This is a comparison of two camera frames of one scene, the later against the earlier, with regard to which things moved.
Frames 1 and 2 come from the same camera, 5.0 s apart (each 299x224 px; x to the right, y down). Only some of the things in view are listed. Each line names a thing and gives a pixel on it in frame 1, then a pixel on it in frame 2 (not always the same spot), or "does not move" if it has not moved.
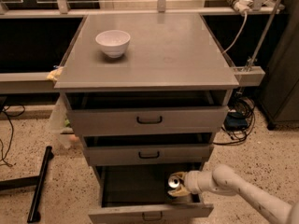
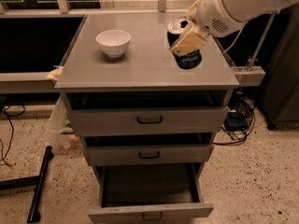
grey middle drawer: (152, 149) does not move
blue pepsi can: (174, 182) -> (186, 62)
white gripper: (192, 182) -> (215, 11)
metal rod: (267, 30) does not move
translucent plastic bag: (60, 126) does not move
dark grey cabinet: (278, 97) does not move
